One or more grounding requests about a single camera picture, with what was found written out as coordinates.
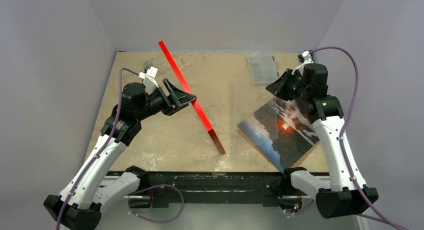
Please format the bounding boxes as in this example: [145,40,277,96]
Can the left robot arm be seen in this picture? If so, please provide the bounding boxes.
[44,79,196,230]

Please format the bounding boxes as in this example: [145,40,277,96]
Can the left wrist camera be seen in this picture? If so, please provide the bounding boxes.
[138,66,159,91]

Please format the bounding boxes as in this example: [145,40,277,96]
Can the clear plastic screw box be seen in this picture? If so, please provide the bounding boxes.
[247,53,280,85]

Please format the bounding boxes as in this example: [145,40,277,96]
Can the red picture frame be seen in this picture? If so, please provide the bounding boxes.
[157,40,227,156]

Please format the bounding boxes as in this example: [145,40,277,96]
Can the black adjustable wrench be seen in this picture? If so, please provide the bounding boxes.
[143,61,153,73]

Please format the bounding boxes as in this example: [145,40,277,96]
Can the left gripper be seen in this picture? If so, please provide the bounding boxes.
[137,80,197,120]

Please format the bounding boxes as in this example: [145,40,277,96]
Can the purple cable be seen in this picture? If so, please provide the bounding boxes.
[283,46,412,230]
[54,67,185,230]

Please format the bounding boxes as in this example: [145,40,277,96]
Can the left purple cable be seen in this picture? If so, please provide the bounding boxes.
[54,67,185,230]

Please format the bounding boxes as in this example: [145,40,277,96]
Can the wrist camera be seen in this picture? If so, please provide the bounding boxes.
[296,50,314,71]
[138,66,159,91]

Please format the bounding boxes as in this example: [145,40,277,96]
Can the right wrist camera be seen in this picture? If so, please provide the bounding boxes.
[296,50,314,71]

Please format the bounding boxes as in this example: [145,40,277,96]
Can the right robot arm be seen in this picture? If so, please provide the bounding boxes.
[266,63,379,219]

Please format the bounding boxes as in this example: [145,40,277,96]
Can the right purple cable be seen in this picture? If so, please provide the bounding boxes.
[283,46,412,230]

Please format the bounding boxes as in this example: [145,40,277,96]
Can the sunset landscape photo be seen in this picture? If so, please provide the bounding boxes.
[237,97,320,172]

